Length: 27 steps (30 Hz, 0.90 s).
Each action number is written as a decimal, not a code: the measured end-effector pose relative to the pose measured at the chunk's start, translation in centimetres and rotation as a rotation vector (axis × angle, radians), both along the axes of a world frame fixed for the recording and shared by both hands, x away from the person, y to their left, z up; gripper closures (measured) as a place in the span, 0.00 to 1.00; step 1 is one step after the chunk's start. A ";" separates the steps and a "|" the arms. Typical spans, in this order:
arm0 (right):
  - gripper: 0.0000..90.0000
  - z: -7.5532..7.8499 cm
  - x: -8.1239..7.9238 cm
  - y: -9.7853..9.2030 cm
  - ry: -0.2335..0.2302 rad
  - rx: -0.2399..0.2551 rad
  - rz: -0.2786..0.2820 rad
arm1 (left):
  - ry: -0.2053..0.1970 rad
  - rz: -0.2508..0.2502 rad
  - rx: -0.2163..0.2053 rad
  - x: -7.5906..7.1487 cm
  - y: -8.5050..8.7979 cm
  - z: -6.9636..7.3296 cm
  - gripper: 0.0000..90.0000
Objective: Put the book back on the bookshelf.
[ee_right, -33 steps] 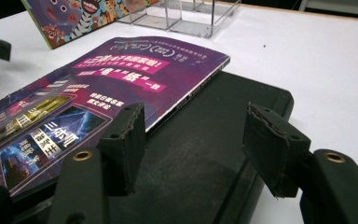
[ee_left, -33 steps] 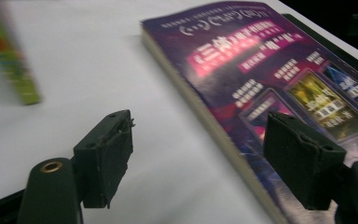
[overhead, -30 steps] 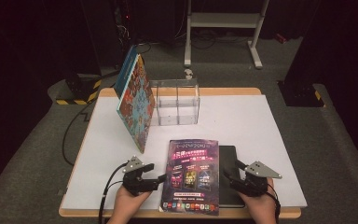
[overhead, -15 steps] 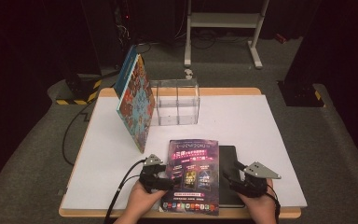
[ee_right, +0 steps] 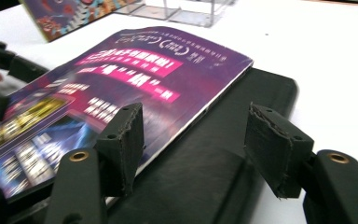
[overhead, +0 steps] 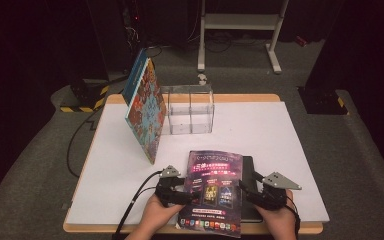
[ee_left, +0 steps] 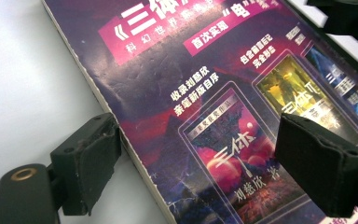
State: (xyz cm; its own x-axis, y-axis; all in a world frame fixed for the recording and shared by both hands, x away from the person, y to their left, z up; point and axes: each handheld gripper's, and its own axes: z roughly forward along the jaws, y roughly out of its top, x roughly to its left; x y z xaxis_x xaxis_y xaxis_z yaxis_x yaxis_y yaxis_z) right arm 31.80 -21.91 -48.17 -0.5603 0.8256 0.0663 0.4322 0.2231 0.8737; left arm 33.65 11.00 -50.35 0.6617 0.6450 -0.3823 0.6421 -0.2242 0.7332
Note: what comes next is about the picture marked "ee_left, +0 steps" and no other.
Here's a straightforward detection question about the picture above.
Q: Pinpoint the purple paperback book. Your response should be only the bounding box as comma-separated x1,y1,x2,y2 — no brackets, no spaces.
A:
40,0,358,224

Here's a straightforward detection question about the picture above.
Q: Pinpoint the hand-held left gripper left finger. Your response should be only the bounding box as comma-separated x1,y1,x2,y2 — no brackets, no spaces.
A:
49,112,122,217

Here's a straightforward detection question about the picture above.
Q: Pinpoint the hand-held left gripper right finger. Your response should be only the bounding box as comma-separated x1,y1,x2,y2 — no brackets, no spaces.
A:
274,112,358,218

